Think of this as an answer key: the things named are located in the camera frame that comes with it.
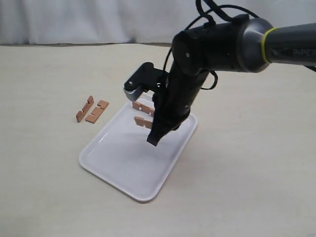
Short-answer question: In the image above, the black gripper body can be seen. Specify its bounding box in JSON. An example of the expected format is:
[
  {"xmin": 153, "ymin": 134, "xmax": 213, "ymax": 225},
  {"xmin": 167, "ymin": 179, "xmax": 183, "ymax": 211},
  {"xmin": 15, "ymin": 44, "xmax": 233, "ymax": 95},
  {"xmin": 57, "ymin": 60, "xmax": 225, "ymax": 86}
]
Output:
[{"xmin": 152, "ymin": 14, "xmax": 250, "ymax": 131}]

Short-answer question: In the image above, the white plastic tray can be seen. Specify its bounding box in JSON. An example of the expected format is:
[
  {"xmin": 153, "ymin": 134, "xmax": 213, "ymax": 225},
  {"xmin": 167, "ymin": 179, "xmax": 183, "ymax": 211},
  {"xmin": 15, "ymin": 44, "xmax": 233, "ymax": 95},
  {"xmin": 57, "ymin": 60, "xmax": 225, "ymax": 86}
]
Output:
[{"xmin": 79, "ymin": 101, "xmax": 198, "ymax": 202}]

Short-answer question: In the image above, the white fabric backdrop curtain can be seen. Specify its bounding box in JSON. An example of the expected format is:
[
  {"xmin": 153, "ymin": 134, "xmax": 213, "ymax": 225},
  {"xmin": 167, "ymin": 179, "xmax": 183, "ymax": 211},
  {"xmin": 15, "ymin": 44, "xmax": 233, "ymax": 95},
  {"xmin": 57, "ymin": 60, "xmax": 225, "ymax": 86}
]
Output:
[{"xmin": 0, "ymin": 0, "xmax": 316, "ymax": 46}]

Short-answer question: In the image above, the notched wooden piece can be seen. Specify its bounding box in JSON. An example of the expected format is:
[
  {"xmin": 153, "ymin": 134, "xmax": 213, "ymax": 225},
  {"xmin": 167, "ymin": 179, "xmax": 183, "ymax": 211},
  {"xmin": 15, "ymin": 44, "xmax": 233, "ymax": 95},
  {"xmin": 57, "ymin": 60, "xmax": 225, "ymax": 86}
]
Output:
[
  {"xmin": 134, "ymin": 116, "xmax": 153, "ymax": 129},
  {"xmin": 85, "ymin": 100, "xmax": 109, "ymax": 123},
  {"xmin": 132, "ymin": 101, "xmax": 155, "ymax": 117},
  {"xmin": 76, "ymin": 95, "xmax": 94, "ymax": 122}
]

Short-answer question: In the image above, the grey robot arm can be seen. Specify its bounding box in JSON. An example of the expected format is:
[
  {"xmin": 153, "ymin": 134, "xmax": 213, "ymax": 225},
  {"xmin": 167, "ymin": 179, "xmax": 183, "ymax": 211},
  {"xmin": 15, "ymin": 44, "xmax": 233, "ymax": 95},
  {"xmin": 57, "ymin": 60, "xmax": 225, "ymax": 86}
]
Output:
[{"xmin": 147, "ymin": 14, "xmax": 316, "ymax": 145}]

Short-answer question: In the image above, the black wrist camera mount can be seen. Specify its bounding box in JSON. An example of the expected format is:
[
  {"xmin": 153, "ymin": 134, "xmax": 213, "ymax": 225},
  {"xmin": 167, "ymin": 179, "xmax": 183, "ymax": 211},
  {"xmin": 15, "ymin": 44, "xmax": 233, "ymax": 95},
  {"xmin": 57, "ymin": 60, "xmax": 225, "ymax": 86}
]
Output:
[{"xmin": 123, "ymin": 62, "xmax": 169, "ymax": 102}]

